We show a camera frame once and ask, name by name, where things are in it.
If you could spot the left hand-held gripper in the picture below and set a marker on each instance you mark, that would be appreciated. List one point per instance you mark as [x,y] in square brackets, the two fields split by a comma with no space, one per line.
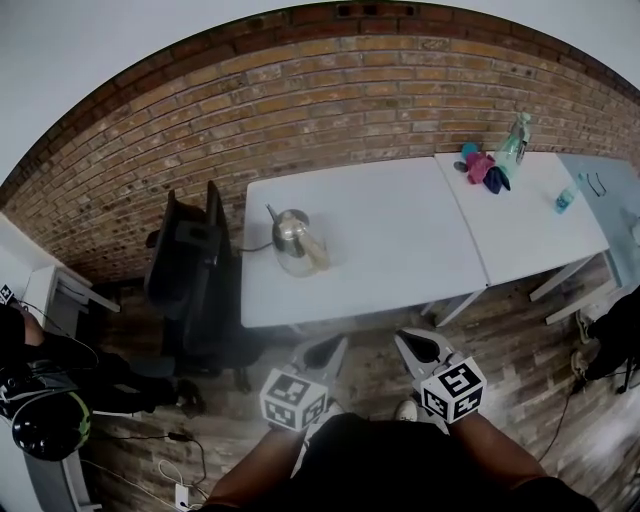
[292,397]

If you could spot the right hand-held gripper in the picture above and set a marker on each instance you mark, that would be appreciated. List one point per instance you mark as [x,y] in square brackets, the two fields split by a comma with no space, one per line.
[452,390]

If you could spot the person's right forearm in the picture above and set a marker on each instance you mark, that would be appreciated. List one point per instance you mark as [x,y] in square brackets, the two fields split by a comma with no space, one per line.
[495,450]

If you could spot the person's left forearm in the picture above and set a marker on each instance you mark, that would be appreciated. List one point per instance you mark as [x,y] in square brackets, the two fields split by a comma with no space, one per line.
[260,462]

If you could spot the person's white right shoe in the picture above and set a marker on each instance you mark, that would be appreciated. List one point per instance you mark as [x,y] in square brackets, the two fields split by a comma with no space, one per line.
[406,411]

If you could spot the large white table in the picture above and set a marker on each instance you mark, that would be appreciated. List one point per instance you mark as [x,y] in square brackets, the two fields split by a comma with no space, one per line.
[390,240]

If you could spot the person's black clothing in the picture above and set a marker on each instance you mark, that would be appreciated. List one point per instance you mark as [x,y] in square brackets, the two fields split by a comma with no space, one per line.
[400,470]

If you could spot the black office chair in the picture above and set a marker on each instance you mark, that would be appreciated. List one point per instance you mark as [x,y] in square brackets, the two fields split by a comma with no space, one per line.
[195,280]

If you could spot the small white table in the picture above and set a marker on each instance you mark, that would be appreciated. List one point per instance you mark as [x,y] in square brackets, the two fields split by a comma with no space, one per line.
[520,235]

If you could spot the dark navy cloth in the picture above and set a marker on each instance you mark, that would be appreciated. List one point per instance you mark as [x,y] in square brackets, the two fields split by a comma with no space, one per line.
[497,181]

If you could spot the small grey object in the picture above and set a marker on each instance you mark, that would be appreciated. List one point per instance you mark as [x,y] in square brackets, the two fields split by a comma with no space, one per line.
[459,165]

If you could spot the pink cloth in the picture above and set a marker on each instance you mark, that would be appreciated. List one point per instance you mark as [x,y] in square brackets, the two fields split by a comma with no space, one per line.
[480,167]

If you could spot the white power adapter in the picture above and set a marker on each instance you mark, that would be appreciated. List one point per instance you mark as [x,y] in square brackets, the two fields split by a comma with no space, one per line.
[182,496]

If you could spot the teal cloth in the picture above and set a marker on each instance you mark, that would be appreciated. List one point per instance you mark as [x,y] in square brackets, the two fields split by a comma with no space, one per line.
[469,151]

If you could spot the small blue plastic bottle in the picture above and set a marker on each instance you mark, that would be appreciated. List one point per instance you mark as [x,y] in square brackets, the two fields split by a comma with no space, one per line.
[566,199]

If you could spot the pale blue glass table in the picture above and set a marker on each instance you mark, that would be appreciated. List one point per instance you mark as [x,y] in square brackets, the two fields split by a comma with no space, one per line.
[607,220]

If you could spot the black eyeglasses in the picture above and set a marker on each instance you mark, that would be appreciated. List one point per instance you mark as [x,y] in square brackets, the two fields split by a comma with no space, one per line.
[598,185]

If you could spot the white side desk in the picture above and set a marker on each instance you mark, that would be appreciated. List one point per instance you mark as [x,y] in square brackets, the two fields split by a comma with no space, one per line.
[60,290]

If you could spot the white cabinet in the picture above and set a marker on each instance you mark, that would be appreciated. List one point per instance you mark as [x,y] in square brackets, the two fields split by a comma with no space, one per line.
[50,482]

